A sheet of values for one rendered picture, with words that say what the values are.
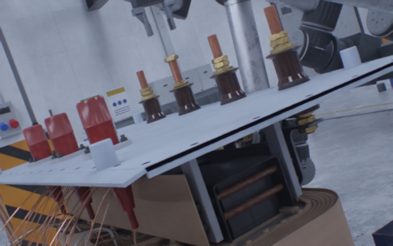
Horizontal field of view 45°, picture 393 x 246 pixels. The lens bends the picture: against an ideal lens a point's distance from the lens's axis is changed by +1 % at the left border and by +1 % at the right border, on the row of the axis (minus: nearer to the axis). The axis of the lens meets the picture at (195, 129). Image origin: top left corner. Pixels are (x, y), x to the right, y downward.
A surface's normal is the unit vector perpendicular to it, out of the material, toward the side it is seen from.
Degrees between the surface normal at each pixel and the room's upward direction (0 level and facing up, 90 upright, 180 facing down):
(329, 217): 90
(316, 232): 90
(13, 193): 90
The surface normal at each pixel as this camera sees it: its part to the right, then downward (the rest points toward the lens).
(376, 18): -0.92, -0.18
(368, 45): 0.37, -0.04
